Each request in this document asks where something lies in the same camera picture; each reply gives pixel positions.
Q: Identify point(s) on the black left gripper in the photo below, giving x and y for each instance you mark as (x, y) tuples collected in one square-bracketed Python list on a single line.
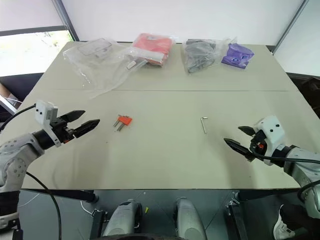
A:
[(61, 131)]

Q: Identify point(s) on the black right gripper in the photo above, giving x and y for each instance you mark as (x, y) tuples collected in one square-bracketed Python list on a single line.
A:
[(257, 147)]

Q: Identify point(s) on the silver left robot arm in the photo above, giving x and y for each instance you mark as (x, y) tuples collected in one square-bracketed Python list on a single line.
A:
[(15, 160)]

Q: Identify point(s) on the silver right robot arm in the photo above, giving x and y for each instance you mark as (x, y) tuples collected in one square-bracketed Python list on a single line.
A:
[(302, 172)]

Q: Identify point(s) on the metal allen key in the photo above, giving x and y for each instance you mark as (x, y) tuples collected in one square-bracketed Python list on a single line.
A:
[(204, 125)]

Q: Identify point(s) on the small orange plug part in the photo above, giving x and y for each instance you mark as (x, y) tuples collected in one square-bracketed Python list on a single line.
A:
[(126, 120)]

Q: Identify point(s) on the large clear plastic bag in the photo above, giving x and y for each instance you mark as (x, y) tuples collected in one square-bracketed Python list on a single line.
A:
[(100, 72)]

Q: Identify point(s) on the dark bench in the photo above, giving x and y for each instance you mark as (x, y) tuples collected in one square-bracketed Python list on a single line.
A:
[(22, 82)]

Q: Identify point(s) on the black table leg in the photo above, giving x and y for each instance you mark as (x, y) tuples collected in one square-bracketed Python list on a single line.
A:
[(237, 215), (75, 195)]

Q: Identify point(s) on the clear plastic case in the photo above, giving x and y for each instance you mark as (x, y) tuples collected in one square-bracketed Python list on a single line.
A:
[(95, 48)]

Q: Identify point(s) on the cardboard box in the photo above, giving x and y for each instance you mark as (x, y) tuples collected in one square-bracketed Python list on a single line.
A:
[(7, 96)]

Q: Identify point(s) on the small white tag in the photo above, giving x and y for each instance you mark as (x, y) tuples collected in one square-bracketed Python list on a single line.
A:
[(131, 64)]

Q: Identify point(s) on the dark bulky object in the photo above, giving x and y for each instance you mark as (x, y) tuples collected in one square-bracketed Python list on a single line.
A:
[(308, 90)]

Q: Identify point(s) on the purple plastic package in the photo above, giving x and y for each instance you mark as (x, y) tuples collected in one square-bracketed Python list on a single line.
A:
[(237, 56)]

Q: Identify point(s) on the bag of black parts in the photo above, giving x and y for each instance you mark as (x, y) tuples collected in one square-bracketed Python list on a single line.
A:
[(200, 56)]

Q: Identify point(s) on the black and white sneaker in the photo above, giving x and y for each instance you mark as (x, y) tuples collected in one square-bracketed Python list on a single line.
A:
[(287, 222)]

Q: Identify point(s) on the silver right robot leg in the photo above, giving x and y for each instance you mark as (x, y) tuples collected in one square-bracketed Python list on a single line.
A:
[(188, 220)]

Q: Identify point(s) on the silver robot leg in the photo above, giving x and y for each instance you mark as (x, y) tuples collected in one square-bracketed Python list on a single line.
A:
[(123, 220), (188, 220)]

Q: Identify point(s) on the bagged red package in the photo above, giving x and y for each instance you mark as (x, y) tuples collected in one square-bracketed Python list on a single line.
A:
[(153, 47)]

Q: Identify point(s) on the silver left robot leg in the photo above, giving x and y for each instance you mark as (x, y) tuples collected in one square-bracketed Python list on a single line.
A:
[(123, 220)]

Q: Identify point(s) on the small yellow scrap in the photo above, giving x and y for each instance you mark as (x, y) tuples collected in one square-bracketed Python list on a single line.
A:
[(146, 209)]

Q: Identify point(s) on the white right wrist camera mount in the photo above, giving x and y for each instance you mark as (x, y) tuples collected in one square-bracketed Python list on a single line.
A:
[(272, 132)]

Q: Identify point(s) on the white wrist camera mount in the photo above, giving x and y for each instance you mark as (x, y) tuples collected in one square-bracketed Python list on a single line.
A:
[(272, 132), (43, 112)]

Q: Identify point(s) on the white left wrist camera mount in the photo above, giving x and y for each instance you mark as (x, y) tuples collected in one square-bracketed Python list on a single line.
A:
[(43, 112)]

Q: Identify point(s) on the dark window frame post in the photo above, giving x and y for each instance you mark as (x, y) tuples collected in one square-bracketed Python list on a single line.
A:
[(67, 20)]

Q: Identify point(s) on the grey metal frame post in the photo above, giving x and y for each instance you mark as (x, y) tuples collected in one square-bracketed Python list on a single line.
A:
[(291, 25)]

